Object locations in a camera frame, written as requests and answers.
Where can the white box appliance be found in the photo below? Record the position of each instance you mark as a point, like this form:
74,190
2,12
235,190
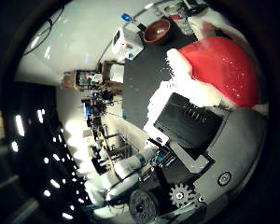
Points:
126,42

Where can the blue round object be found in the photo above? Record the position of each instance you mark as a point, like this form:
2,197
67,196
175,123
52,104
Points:
126,17

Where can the cluttered wooden shelf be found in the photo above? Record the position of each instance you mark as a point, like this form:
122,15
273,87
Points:
84,79

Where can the clear plastic spray bottle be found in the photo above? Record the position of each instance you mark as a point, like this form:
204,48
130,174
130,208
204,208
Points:
224,68

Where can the brown wooden bowl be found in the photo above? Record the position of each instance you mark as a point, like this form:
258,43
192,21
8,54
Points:
157,31

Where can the clear cup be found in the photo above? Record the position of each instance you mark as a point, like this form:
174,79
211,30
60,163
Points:
177,11

